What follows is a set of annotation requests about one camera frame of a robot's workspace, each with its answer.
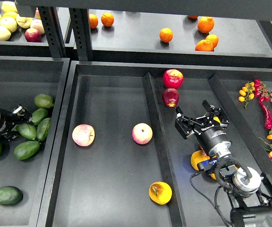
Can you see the black perforated post left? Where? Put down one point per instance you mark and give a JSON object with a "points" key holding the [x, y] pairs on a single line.
{"points": [[51, 25]]}

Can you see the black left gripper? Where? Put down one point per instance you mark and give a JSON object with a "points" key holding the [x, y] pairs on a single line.
{"points": [[8, 120]]}

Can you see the green avocado centre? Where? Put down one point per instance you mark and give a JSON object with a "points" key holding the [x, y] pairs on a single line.
{"points": [[38, 115]]}

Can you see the dark green avocado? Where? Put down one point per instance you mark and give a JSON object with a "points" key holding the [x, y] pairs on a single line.
{"points": [[43, 129]]}

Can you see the yellow pear with stem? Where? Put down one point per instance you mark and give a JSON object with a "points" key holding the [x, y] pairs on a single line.
{"points": [[216, 119]]}

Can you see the pale yellow apple centre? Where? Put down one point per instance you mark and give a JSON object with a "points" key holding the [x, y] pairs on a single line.
{"points": [[9, 23]]}

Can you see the pink apple left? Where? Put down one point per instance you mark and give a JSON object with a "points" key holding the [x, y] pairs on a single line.
{"points": [[83, 135]]}

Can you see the bright red apple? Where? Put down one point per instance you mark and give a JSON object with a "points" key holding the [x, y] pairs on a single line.
{"points": [[173, 78]]}

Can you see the red cherry tomato bunch top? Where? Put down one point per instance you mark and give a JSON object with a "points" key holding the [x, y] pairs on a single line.
{"points": [[261, 90]]}

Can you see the green avocado top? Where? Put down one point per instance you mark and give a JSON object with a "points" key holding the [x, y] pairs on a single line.
{"points": [[44, 101]]}

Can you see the yellow pear with brown spot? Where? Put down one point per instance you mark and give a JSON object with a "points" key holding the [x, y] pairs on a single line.
{"points": [[160, 192]]}

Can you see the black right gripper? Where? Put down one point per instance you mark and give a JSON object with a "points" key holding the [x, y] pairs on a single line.
{"points": [[209, 133]]}

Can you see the large orange upper right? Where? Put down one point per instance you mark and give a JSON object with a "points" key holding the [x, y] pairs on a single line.
{"points": [[205, 24]]}

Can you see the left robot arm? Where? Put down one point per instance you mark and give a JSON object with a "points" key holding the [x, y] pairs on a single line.
{"points": [[9, 121]]}

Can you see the pale pink apple shelf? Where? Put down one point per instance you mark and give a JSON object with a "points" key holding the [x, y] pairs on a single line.
{"points": [[38, 25]]}

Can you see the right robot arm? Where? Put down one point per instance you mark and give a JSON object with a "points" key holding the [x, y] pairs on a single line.
{"points": [[250, 207]]}

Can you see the orange centre shelf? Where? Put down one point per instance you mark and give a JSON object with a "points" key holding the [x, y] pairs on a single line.
{"points": [[166, 35]]}

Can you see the red apple on shelf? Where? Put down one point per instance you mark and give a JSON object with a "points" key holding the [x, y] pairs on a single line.
{"points": [[33, 35]]}

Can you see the yellow pear left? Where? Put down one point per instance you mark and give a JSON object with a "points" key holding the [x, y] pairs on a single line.
{"points": [[197, 157]]}

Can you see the dark avocado left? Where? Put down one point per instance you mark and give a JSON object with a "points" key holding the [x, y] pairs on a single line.
{"points": [[26, 149]]}

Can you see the red chili pepper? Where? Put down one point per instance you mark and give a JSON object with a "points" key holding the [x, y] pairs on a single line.
{"points": [[267, 114]]}

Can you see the yellow pear lower centre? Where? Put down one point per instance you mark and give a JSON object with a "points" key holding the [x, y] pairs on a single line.
{"points": [[213, 176]]}

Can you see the orange right small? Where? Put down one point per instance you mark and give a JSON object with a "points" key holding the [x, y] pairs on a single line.
{"points": [[213, 38]]}

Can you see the green avocado by rim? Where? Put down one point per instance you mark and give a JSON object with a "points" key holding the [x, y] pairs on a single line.
{"points": [[26, 130]]}

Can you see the orange front right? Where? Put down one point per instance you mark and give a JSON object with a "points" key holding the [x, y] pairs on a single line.
{"points": [[204, 45]]}

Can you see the dark avocado lower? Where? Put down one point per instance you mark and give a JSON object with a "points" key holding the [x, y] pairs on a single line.
{"points": [[10, 195]]}

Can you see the orange cherry tomato bunch left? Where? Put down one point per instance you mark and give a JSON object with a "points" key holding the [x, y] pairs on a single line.
{"points": [[246, 93]]}

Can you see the pale yellow apple front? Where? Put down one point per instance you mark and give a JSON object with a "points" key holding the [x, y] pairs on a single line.
{"points": [[5, 34]]}

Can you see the black divided centre tray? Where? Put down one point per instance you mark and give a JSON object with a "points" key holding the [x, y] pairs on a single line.
{"points": [[107, 183]]}

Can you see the pink apple centre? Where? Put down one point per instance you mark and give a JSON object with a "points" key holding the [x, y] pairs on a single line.
{"points": [[142, 133]]}

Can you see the dark red apple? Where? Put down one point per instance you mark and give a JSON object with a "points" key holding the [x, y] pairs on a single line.
{"points": [[170, 97]]}

